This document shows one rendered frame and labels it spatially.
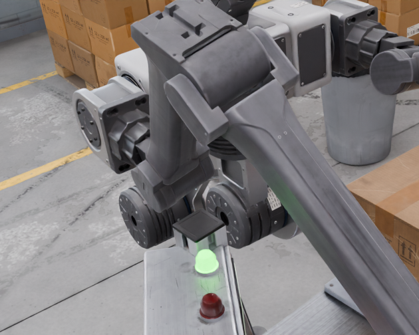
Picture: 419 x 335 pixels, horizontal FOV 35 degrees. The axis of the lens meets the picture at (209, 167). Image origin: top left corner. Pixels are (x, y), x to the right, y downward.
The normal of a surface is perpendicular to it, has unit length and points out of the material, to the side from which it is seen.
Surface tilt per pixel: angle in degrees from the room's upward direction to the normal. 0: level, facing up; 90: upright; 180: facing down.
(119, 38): 89
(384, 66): 78
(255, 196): 90
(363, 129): 88
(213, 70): 51
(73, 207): 0
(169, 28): 17
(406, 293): 46
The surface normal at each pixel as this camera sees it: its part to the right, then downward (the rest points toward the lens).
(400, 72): -0.84, 0.19
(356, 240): 0.18, -0.25
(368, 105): 0.07, 0.64
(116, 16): 0.57, 0.35
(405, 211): -0.12, -0.84
